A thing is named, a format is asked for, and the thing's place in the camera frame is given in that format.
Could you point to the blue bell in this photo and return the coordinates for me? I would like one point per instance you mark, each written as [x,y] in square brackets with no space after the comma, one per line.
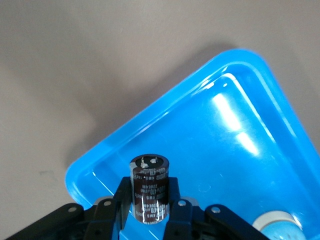
[282,230]

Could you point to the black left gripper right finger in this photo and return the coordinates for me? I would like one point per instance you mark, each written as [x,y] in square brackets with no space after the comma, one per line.
[185,222]

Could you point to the blue plastic tray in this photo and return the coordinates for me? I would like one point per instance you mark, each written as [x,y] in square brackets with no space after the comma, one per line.
[212,162]

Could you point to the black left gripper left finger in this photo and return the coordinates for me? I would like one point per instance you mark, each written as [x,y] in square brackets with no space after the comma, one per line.
[105,220]

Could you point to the short dark electrolytic capacitor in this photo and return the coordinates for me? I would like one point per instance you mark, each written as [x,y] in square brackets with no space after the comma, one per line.
[150,190]

